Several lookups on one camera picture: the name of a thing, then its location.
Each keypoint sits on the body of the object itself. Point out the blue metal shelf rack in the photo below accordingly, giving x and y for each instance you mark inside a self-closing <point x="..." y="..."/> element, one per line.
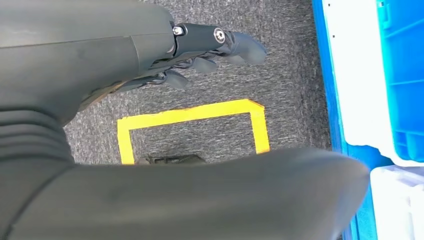
<point x="327" y="66"/>

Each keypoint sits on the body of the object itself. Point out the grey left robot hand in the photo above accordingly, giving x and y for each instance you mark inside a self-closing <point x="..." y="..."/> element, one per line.
<point x="82" y="49"/>

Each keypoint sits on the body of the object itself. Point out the yellow floor tape square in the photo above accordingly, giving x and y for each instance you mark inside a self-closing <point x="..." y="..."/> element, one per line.
<point x="185" y="115"/>

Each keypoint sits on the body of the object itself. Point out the blue plastic bin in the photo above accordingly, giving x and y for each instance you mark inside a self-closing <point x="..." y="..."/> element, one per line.
<point x="407" y="99"/>

